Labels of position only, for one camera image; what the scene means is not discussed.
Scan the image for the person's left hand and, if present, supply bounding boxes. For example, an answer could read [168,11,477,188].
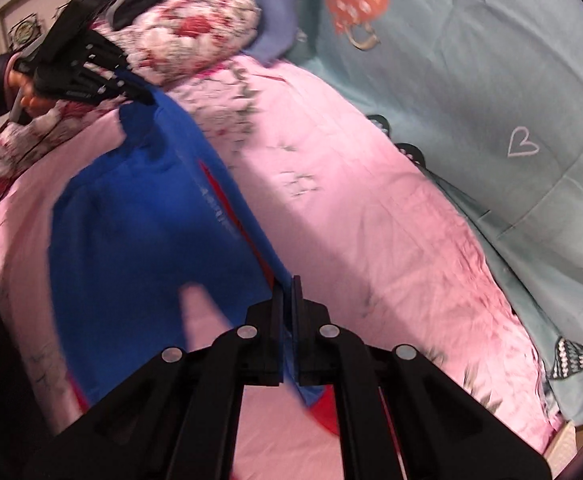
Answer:
[7,70,56,118]

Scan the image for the pink floral bed sheet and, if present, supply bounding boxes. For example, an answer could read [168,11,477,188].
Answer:
[0,56,554,479]

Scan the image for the teal heart print blanket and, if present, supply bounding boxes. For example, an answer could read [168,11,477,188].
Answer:
[290,0,583,424]

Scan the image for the red white floral quilt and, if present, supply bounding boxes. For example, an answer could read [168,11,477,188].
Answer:
[0,0,262,200]

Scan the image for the blue and red pants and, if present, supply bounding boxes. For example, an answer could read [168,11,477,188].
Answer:
[48,71,343,436]

